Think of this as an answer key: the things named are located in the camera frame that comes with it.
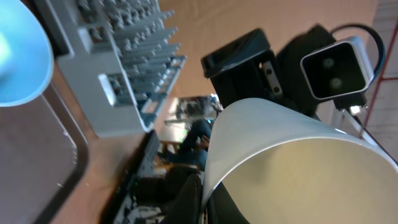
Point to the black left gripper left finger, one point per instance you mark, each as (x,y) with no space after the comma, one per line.
(186,209)

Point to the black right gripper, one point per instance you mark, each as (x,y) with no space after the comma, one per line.
(242,69)

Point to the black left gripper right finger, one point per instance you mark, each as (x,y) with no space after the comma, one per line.
(221,208)

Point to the white green cup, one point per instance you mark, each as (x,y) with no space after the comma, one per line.
(280,166)

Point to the light blue bowl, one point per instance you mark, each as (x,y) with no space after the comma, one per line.
(27,60)

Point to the grey dishwasher rack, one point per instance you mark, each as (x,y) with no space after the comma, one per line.
(116,57)

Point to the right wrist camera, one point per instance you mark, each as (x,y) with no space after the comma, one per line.
(339,69)

